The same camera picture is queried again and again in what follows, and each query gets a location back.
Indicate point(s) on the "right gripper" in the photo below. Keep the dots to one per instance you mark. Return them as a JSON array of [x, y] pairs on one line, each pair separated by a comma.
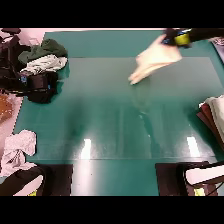
[[178, 37]]

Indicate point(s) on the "cream T-shirt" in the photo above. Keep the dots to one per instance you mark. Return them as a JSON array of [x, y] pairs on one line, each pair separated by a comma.
[[155, 60]]

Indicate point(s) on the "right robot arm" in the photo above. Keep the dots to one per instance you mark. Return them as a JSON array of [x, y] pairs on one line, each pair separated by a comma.
[[208, 33]]

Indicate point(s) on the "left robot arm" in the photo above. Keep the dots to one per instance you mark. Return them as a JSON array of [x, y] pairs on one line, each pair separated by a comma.
[[11, 63]]

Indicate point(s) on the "pale folded garment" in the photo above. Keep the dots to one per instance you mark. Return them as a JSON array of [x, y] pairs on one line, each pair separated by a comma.
[[217, 111]]

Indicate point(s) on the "brown folded garment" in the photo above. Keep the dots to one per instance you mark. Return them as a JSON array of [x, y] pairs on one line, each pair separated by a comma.
[[206, 120]]

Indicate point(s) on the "dark green garment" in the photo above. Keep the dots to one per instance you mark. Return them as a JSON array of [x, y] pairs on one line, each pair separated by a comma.
[[45, 49]]

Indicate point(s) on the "grey garment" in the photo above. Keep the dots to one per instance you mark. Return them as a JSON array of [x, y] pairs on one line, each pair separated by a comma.
[[45, 64]]

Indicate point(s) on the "black garment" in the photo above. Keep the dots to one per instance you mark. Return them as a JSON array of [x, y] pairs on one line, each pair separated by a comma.
[[41, 88]]

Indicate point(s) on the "lilac garment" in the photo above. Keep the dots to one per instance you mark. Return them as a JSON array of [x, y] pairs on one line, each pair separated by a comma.
[[18, 148]]

